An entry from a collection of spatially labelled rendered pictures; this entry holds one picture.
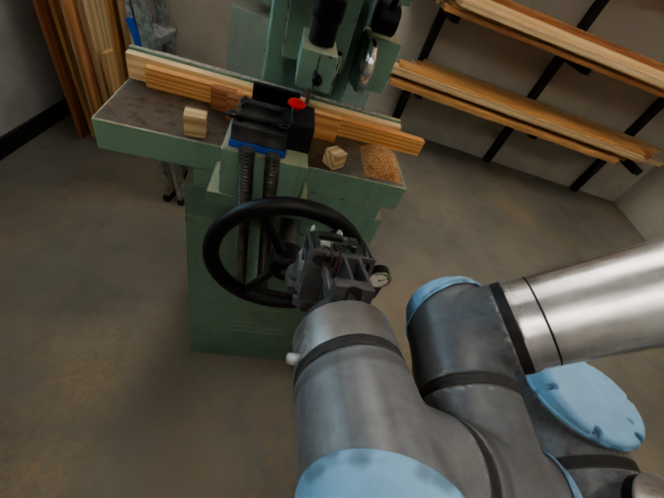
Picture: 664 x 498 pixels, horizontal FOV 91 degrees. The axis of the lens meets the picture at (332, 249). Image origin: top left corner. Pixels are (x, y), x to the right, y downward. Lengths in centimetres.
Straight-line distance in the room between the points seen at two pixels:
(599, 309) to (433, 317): 13
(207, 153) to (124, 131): 14
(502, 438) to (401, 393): 10
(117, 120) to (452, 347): 65
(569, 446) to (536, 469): 32
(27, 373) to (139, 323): 33
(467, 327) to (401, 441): 16
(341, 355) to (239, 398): 111
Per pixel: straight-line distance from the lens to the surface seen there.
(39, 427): 140
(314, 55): 71
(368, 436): 20
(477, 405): 30
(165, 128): 71
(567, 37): 290
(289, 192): 59
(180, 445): 130
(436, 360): 33
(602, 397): 67
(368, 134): 82
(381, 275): 83
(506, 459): 28
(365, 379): 22
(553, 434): 63
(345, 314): 26
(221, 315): 112
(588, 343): 35
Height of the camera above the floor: 127
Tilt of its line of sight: 45 degrees down
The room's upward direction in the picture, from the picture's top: 23 degrees clockwise
